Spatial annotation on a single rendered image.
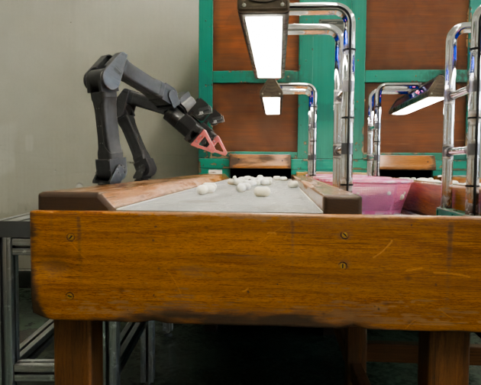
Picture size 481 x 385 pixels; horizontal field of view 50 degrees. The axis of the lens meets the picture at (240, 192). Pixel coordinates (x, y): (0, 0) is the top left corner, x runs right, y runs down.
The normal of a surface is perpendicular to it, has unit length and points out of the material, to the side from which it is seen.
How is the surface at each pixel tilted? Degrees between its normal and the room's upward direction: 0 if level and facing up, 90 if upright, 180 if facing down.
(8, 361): 90
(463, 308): 90
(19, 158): 90
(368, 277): 90
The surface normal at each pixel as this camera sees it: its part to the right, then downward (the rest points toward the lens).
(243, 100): -0.07, 0.06
